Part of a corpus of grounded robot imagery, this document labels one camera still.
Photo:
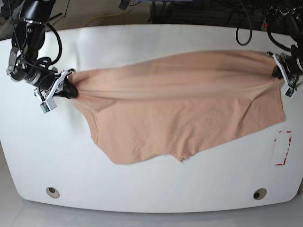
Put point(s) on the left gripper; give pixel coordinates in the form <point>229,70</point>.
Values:
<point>293,65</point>

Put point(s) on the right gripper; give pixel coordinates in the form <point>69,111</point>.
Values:
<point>43,80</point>

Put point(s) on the peach T-shirt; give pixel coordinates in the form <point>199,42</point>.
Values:
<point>178,105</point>

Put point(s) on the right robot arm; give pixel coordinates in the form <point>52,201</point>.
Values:
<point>28,38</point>

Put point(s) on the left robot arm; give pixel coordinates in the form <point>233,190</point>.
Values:
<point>291,20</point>

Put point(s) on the power strip with red light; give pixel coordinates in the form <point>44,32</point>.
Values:
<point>266,22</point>

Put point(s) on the red tape rectangle marking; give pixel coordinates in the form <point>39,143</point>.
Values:
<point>281,147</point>

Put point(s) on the left table grommet hole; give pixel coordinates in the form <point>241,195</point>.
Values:
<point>52,192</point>

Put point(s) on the table grommet hole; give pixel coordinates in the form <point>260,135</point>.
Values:
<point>52,192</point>
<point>259,194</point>

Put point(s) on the right table grommet hole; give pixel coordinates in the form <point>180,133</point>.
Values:
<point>259,194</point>

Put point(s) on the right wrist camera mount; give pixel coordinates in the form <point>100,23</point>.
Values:
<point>46,98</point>

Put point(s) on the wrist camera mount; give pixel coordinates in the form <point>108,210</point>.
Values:
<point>289,88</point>
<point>46,98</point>

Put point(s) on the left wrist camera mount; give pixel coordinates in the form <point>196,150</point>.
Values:
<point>289,88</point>

